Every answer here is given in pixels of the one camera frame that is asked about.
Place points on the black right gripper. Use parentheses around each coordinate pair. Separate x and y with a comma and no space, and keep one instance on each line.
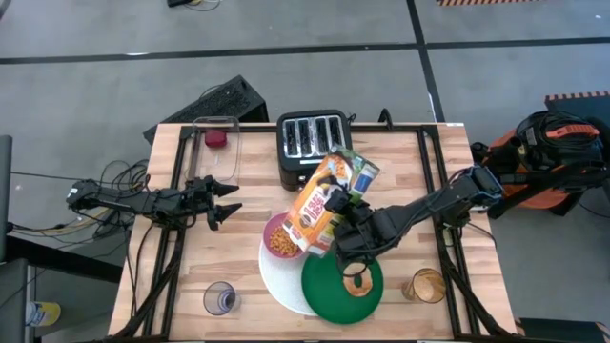
(359,231)

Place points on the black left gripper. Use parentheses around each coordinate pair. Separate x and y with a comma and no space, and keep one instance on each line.
(210,205)

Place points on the orange cereal box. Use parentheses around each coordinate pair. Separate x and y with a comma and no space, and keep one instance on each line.
(319,200)

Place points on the red apple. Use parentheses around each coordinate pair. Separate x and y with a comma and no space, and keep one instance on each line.
(216,138)

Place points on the toasted bagel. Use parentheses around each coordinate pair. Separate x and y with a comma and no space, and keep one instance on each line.
(355,289)

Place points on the purple tinted glass cup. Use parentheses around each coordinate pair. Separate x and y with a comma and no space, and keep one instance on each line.
(220,299)

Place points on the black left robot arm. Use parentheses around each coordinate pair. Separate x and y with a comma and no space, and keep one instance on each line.
(119,202)

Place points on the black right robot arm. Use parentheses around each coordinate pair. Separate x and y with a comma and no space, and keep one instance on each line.
(429,205)

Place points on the clear plastic container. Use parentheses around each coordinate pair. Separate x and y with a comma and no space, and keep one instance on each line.
(221,164)

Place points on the pink bowl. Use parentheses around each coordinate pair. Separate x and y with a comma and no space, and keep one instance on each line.
(268,233)

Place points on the black four-slot toaster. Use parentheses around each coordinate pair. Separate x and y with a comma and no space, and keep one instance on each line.
(295,167)

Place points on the orange cereal pieces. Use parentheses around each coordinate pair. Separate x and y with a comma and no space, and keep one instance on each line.
(281,243)

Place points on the green plate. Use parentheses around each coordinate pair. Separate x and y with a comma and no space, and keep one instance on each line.
(324,295)

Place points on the white plate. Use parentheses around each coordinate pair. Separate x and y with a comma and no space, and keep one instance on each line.
(281,281)

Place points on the amber glass cup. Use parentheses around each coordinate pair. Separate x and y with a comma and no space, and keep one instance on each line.
(425,286)

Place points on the yellow bottle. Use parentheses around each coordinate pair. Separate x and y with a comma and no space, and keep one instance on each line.
(45,313)

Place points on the orange and black vacuum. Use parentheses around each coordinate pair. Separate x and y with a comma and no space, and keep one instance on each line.
(548,143)

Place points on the grey upright panel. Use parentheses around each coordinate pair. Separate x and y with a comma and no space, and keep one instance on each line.
(5,200)

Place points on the grey box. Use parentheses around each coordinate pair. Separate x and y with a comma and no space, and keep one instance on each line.
(13,305)

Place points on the orange black hazard strip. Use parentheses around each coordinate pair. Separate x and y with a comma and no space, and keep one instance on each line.
(481,2)

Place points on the black box with hazard stripes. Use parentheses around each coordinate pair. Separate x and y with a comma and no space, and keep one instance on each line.
(562,331)

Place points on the black mat with hazard stripes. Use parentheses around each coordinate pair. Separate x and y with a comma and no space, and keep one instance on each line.
(579,102)

